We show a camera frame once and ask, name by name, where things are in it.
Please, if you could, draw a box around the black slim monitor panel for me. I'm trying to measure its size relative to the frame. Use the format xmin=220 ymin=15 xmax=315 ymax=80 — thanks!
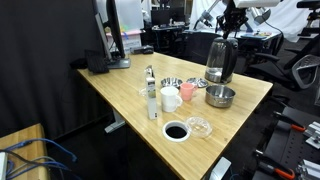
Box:
xmin=92 ymin=0 xmax=113 ymax=64

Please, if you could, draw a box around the grey cable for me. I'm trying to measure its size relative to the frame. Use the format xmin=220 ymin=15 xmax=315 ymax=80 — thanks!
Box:
xmin=9 ymin=155 xmax=68 ymax=178

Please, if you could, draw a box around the glass electric kettle black handle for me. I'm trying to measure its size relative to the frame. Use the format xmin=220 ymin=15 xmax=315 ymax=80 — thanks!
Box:
xmin=204 ymin=36 xmax=240 ymax=85

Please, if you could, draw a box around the translucent plastic storage bin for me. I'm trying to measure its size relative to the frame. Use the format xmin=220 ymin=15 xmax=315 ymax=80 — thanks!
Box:
xmin=114 ymin=0 xmax=145 ymax=33

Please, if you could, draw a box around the clear glass dish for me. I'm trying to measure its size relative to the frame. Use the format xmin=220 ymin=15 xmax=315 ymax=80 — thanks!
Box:
xmin=184 ymin=115 xmax=213 ymax=139

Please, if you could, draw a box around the black perforated board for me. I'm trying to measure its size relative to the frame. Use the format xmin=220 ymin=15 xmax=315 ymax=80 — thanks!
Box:
xmin=252 ymin=106 xmax=320 ymax=180

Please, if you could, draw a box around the white desk leg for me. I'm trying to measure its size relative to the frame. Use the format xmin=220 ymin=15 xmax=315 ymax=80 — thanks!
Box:
xmin=104 ymin=108 xmax=127 ymax=134

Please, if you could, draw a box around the small black monitor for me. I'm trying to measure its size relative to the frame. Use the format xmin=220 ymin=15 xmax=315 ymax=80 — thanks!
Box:
xmin=150 ymin=9 xmax=175 ymax=28

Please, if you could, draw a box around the black curtain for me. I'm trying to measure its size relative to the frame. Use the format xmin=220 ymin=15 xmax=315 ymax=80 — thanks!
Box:
xmin=0 ymin=0 xmax=114 ymax=141

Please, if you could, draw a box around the white bowl dark liquid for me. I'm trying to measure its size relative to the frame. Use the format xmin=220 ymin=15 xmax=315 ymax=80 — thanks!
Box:
xmin=162 ymin=120 xmax=192 ymax=144

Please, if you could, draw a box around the grey mesh office chair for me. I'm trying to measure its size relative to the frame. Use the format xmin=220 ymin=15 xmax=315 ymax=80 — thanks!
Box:
xmin=291 ymin=54 xmax=320 ymax=91

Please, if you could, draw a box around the stainless steel pot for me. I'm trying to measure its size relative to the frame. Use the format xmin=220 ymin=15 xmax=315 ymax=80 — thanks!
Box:
xmin=204 ymin=84 xmax=237 ymax=109

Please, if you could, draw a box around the white green carton box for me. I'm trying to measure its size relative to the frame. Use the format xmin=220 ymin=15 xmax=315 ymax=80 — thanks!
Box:
xmin=144 ymin=64 xmax=159 ymax=121

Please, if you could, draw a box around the blue cable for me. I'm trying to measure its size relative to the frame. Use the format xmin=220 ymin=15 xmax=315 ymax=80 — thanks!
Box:
xmin=3 ymin=137 xmax=78 ymax=164
xmin=4 ymin=159 xmax=74 ymax=180

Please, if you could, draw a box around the black monitor grey stand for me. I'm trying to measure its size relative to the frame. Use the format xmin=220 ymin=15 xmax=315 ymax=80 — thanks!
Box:
xmin=105 ymin=0 xmax=132 ymax=70

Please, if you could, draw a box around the clear drinking glass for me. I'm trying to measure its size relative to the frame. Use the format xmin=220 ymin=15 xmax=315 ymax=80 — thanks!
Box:
xmin=138 ymin=79 xmax=148 ymax=98

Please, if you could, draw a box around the black box on desk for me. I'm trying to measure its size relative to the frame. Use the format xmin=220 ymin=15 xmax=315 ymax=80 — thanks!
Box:
xmin=84 ymin=49 xmax=110 ymax=75

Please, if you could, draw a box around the black office chair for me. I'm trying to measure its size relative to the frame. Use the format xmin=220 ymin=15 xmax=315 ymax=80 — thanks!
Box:
xmin=246 ymin=49 xmax=284 ymax=79

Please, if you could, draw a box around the white ceramic mug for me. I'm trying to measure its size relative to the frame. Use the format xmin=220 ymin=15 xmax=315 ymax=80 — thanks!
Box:
xmin=159 ymin=86 xmax=184 ymax=113

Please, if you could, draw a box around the white printed cardboard box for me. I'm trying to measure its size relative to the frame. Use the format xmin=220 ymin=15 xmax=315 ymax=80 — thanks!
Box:
xmin=121 ymin=34 xmax=143 ymax=54

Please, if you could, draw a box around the orange handled clamp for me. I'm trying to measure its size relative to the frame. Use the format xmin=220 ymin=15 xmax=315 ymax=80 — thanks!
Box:
xmin=254 ymin=149 xmax=297 ymax=180
xmin=273 ymin=111 xmax=307 ymax=133

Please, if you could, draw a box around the white power strip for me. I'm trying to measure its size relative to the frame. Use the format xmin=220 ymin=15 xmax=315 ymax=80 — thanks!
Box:
xmin=0 ymin=151 xmax=8 ymax=180

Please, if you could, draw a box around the pink plastic cup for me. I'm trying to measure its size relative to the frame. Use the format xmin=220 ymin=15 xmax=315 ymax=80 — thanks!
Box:
xmin=179 ymin=82 xmax=198 ymax=102

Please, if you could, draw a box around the dark hanging cable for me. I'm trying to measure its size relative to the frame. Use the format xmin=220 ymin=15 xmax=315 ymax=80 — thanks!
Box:
xmin=265 ymin=22 xmax=285 ymax=56

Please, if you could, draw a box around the small steel bowl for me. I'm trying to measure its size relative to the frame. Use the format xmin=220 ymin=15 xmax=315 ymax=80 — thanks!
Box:
xmin=160 ymin=77 xmax=184 ymax=90

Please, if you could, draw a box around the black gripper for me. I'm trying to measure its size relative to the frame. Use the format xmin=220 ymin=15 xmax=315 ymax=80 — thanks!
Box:
xmin=216 ymin=5 xmax=250 ymax=40

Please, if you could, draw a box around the small steel lid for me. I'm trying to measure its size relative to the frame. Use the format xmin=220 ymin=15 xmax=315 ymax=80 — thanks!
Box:
xmin=185 ymin=77 xmax=209 ymax=89

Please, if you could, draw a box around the pink bin lid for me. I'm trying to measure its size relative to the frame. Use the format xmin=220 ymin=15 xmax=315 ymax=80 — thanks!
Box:
xmin=107 ymin=29 xmax=143 ymax=38

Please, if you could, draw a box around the black tripod head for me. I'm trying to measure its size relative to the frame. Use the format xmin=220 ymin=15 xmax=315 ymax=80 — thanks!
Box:
xmin=295 ymin=0 xmax=320 ymax=38

